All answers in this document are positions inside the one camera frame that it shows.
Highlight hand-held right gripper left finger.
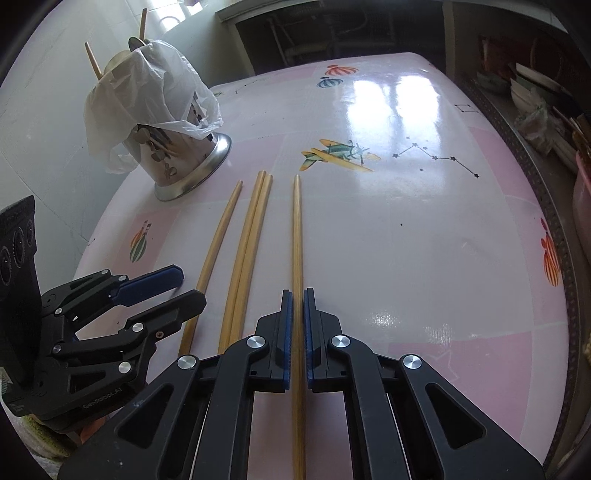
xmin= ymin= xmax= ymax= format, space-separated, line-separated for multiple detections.
xmin=58 ymin=290 xmax=294 ymax=480

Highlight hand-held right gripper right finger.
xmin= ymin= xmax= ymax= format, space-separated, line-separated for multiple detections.
xmin=304 ymin=287 xmax=546 ymax=480

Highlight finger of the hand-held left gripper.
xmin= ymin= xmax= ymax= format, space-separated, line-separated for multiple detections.
xmin=54 ymin=290 xmax=207 ymax=377
xmin=41 ymin=264 xmax=185 ymax=319

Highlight printed metal utensil holder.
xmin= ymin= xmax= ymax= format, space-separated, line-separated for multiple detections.
xmin=134 ymin=92 xmax=232 ymax=202

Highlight pink printed tablecloth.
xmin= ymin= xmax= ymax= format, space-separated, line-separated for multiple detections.
xmin=74 ymin=52 xmax=575 ymax=480

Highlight white plastic bag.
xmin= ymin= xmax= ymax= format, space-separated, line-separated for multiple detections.
xmin=83 ymin=41 xmax=223 ymax=175

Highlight under-counter pipes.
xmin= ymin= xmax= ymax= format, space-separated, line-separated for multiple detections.
xmin=272 ymin=14 xmax=393 ymax=61

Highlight concrete kitchen counter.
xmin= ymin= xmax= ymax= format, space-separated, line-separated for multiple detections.
xmin=217 ymin=0 xmax=591 ymax=75

